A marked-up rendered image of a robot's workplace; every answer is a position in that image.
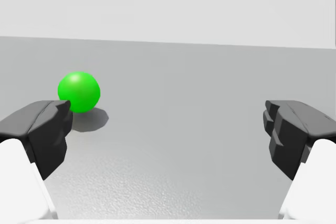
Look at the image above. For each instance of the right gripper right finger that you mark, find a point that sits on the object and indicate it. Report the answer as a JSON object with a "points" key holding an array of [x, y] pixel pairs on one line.
{"points": [[291, 134]]}

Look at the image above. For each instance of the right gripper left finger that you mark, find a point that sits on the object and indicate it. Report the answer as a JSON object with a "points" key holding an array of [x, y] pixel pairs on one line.
{"points": [[44, 134]]}

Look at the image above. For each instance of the glossy round ball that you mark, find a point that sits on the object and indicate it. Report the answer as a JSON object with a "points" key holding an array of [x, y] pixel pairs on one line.
{"points": [[78, 90]]}

